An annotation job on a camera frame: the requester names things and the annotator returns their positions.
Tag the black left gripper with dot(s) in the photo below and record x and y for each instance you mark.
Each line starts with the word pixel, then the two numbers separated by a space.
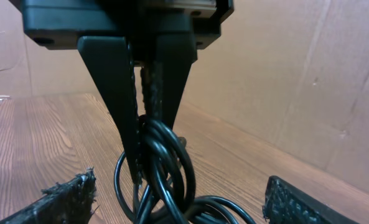
pixel 167 34

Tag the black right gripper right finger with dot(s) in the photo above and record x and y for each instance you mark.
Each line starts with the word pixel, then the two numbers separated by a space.
pixel 285 203

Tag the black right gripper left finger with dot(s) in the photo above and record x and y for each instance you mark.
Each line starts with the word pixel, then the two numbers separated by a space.
pixel 69 202

